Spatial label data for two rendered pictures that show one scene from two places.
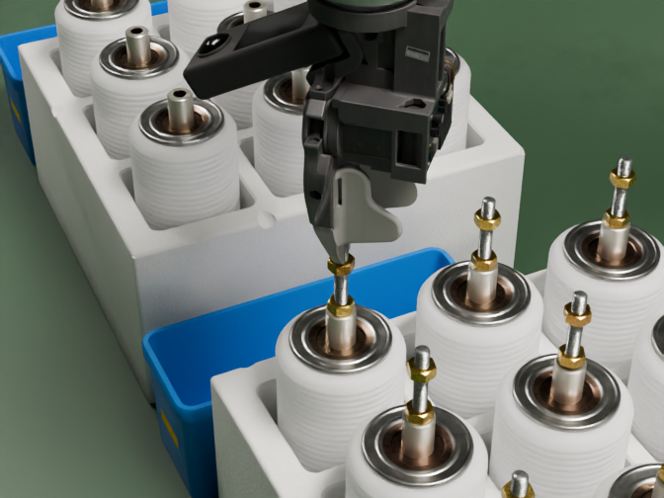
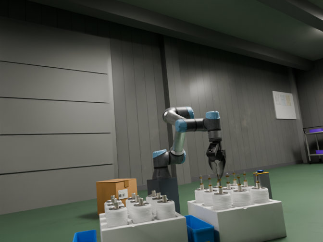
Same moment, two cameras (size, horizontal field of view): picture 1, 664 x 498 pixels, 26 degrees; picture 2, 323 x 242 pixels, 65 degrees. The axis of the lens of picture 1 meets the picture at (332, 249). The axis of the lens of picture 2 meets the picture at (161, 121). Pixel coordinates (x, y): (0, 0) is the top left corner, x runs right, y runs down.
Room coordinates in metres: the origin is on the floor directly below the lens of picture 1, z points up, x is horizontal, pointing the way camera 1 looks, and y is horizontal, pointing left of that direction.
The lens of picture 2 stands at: (0.84, 1.42, 0.47)
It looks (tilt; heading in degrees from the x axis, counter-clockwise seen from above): 8 degrees up; 279
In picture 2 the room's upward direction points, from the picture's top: 5 degrees counter-clockwise
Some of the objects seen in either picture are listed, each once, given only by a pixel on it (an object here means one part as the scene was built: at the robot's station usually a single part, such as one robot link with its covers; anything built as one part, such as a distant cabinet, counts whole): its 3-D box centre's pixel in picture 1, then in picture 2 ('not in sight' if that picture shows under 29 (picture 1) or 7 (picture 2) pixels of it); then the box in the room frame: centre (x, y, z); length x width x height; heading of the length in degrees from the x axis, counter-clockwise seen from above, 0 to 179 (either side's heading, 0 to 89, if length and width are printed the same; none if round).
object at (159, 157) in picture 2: not in sight; (160, 158); (1.20, -0.67, 0.47); 0.13 x 0.12 x 0.14; 24
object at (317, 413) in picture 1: (340, 427); (223, 211); (0.78, -0.01, 0.16); 0.10 x 0.10 x 0.18
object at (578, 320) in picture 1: (577, 313); not in sight; (0.72, -0.16, 0.33); 0.02 x 0.02 x 0.01; 1
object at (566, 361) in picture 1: (571, 355); not in sight; (0.72, -0.16, 0.29); 0.02 x 0.02 x 0.01; 1
